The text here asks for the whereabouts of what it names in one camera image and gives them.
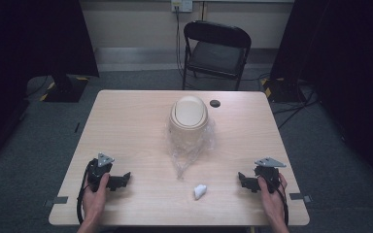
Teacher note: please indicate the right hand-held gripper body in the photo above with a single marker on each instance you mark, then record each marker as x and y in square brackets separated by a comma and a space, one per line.
[268, 173]

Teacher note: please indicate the white crumpled tissue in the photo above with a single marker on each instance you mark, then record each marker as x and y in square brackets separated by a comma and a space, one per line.
[199, 191]

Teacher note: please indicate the beige swing-lid bin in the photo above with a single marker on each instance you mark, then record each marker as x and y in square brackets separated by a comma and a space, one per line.
[188, 116]

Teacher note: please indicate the person's left hand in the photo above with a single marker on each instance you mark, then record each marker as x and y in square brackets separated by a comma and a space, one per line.
[94, 200]

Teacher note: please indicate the white wall socket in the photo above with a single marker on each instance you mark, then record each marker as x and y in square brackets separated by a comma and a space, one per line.
[182, 5]

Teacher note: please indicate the person's right hand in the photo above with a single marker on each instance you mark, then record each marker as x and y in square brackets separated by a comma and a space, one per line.
[273, 204]

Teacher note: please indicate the grey tape strip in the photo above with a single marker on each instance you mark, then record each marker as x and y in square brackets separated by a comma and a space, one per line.
[58, 200]
[299, 196]

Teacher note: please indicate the black stand base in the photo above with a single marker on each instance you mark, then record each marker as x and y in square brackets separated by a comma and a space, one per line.
[65, 89]
[280, 91]

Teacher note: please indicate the clear plastic bag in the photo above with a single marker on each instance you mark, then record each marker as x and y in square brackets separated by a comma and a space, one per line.
[187, 155]

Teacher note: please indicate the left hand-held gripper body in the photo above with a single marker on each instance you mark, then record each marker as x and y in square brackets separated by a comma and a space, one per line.
[97, 171]

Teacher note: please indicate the small black floor strip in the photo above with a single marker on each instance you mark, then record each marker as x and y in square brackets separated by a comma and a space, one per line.
[77, 127]

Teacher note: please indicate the black curtain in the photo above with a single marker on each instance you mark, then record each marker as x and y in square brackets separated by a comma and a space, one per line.
[19, 64]
[346, 64]

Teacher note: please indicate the black folding chair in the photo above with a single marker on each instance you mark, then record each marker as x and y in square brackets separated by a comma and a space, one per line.
[215, 55]

